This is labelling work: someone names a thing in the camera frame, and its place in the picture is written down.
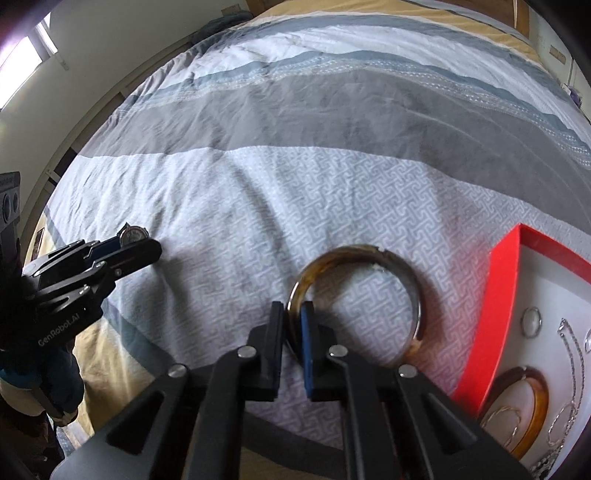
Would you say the dark clothes pile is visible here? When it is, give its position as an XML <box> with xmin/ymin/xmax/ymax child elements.
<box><xmin>190</xmin><ymin>10</ymin><xmax>254</xmax><ymax>45</ymax></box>

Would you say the silver chain necklace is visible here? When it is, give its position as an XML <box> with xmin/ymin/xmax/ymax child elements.
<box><xmin>528</xmin><ymin>317</ymin><xmax>588</xmax><ymax>478</ymax></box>

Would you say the purple tissue box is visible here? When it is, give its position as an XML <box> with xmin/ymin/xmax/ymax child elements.
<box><xmin>570</xmin><ymin>86</ymin><xmax>582</xmax><ymax>108</ymax></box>

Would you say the wooden headboard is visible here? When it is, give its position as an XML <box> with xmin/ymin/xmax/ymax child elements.
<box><xmin>245</xmin><ymin>1</ymin><xmax>530</xmax><ymax>37</ymax></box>

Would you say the tortoiseshell bangle in box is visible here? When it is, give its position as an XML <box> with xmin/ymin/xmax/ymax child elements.
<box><xmin>478</xmin><ymin>366</ymin><xmax>550</xmax><ymax>460</ymax></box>

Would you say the plain silver ring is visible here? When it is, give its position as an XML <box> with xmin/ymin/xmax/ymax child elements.
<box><xmin>520</xmin><ymin>306</ymin><xmax>544</xmax><ymax>340</ymax></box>

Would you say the striped bed duvet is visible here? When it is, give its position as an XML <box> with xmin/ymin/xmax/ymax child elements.
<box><xmin>27</xmin><ymin>0</ymin><xmax>591</xmax><ymax>480</ymax></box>

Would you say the tortoiseshell bangle outside box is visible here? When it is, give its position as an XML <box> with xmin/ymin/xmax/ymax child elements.
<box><xmin>286</xmin><ymin>245</ymin><xmax>426</xmax><ymax>366</ymax></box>

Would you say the red jewelry box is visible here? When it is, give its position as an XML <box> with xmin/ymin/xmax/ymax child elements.
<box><xmin>454</xmin><ymin>224</ymin><xmax>590</xmax><ymax>479</ymax></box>

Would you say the wall switch plate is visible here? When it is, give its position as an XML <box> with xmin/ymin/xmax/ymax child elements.
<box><xmin>549</xmin><ymin>45</ymin><xmax>567</xmax><ymax>65</ymax></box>

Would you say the window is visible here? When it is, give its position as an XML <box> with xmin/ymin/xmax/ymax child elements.
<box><xmin>0</xmin><ymin>13</ymin><xmax>58</xmax><ymax>108</ymax></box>

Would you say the thin silver bangle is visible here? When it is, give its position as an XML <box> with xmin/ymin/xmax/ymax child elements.
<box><xmin>481</xmin><ymin>405</ymin><xmax>522</xmax><ymax>449</ymax></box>

